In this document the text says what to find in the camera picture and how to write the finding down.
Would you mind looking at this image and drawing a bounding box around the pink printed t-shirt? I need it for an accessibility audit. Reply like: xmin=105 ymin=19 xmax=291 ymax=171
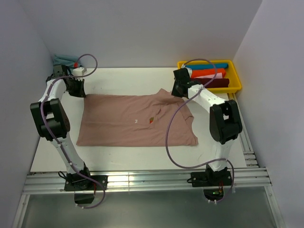
xmin=76 ymin=89 xmax=198 ymax=147

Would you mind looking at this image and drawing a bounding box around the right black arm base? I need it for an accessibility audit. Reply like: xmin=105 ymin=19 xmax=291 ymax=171
xmin=187 ymin=168 xmax=233 ymax=203

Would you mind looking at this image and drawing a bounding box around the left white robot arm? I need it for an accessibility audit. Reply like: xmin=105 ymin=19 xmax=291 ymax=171
xmin=30 ymin=65 xmax=93 ymax=190

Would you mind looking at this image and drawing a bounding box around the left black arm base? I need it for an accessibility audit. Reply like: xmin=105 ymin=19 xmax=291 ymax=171
xmin=64 ymin=175 xmax=108 ymax=206

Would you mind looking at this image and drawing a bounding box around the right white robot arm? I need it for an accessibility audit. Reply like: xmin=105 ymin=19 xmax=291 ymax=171
xmin=171 ymin=68 xmax=243 ymax=185

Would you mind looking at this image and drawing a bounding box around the rolled orange t-shirt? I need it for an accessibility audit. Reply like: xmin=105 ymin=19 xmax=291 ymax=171
xmin=190 ymin=68 xmax=226 ymax=78

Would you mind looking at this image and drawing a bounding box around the rolled blue t-shirt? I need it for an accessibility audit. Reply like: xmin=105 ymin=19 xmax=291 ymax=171
xmin=186 ymin=63 xmax=229 ymax=70

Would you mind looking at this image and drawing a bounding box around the crumpled teal t-shirt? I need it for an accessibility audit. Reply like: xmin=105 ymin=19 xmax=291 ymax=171
xmin=53 ymin=54 xmax=82 ymax=69

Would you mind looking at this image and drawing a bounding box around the rolled maroon t-shirt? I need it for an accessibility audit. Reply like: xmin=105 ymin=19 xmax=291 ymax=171
xmin=201 ymin=78 xmax=230 ymax=88

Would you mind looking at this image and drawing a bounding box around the yellow plastic bin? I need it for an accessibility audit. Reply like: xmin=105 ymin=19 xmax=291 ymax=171
xmin=177 ymin=60 xmax=242 ymax=94

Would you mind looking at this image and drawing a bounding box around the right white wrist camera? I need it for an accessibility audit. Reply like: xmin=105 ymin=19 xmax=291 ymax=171
xmin=185 ymin=67 xmax=192 ymax=76

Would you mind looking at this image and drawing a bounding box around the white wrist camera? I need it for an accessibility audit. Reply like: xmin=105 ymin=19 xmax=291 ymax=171
xmin=72 ymin=67 xmax=87 ymax=77
xmin=185 ymin=67 xmax=192 ymax=76

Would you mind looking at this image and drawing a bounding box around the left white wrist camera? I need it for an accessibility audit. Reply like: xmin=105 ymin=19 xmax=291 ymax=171
xmin=72 ymin=67 xmax=87 ymax=77

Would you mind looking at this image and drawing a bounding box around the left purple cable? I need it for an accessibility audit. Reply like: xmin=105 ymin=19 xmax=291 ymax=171
xmin=40 ymin=54 xmax=106 ymax=209

